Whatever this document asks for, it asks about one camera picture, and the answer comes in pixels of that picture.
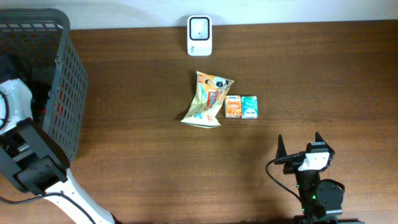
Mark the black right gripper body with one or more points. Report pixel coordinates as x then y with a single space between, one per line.
293 162

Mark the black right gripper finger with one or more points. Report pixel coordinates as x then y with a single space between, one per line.
318 137
281 151

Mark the green tissue pack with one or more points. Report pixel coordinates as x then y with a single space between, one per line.
249 107

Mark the orange tissue pack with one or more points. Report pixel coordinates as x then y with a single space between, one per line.
233 106

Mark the beige snack bag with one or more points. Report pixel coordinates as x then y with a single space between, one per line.
209 97

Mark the red candy bag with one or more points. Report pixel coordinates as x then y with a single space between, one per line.
56 103

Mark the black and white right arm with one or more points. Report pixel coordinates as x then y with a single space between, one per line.
321 199

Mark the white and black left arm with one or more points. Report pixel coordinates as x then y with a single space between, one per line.
30 159

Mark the white barcode scanner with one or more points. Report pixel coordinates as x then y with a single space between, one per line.
199 36

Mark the grey plastic mesh basket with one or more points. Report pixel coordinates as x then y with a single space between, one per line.
38 43

